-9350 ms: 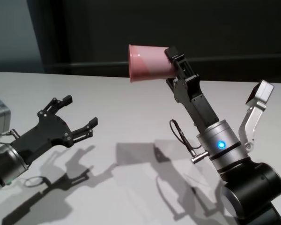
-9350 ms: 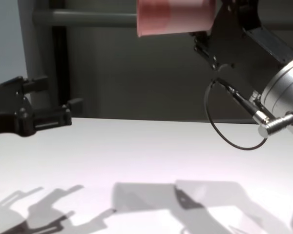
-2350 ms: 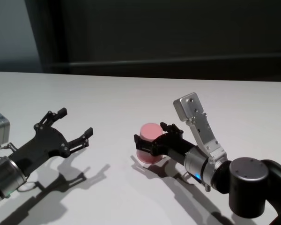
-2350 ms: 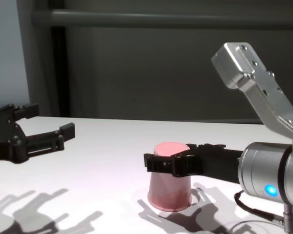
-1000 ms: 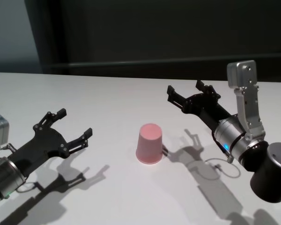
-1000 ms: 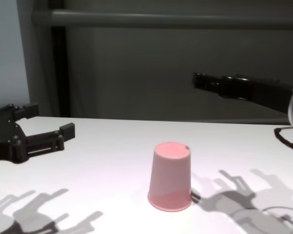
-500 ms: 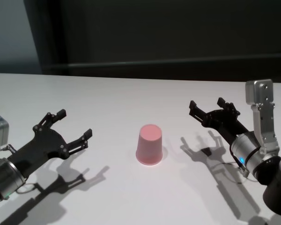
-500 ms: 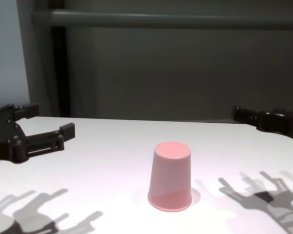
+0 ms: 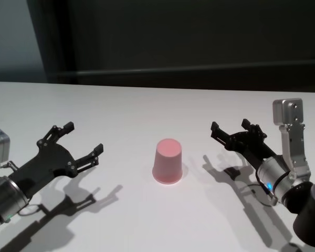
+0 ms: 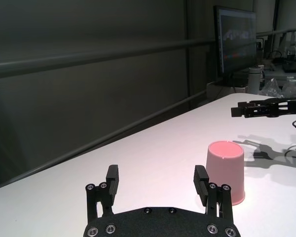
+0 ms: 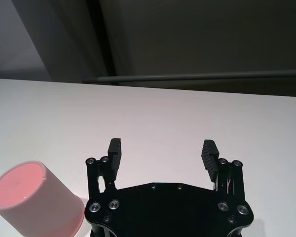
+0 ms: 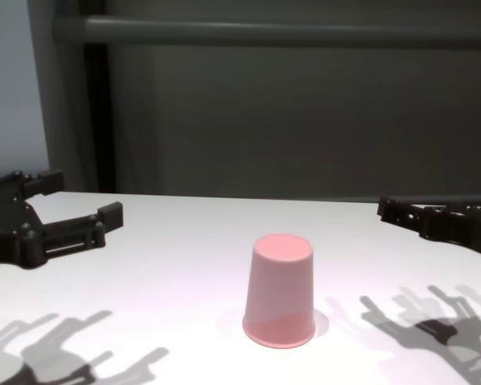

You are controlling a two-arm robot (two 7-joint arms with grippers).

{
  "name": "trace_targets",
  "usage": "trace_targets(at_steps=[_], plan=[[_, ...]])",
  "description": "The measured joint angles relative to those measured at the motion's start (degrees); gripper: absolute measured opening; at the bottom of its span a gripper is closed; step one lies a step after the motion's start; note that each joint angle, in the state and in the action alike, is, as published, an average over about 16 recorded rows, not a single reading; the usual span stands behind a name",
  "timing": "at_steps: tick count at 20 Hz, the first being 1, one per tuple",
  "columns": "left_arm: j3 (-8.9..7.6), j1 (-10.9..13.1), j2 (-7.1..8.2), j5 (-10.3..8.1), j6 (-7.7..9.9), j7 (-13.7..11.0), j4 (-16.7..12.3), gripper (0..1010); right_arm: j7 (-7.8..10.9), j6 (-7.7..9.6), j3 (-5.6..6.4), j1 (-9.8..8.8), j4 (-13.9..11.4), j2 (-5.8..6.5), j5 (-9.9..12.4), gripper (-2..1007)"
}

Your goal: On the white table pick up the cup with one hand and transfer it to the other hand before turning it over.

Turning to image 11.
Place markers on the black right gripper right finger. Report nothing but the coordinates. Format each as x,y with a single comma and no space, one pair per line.
210,160

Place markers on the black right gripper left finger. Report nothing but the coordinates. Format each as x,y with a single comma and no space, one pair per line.
113,160

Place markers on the pink plastic cup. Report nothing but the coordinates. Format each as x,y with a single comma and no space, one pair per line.
34,200

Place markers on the black slotted frame upright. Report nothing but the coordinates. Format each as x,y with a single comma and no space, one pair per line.
102,37

